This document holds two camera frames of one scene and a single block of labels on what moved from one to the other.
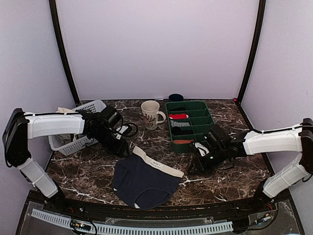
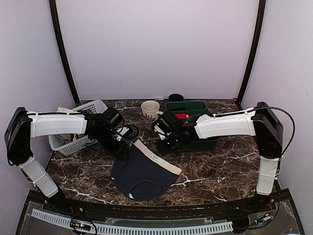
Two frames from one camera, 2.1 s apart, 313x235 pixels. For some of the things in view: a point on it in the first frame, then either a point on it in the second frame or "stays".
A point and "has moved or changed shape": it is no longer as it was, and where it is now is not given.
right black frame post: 255,49 stays
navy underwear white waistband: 148,182 has moved or changed shape
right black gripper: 200,165 → 163,150
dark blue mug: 176,97 stays
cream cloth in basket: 64,110 stays
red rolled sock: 178,116 stays
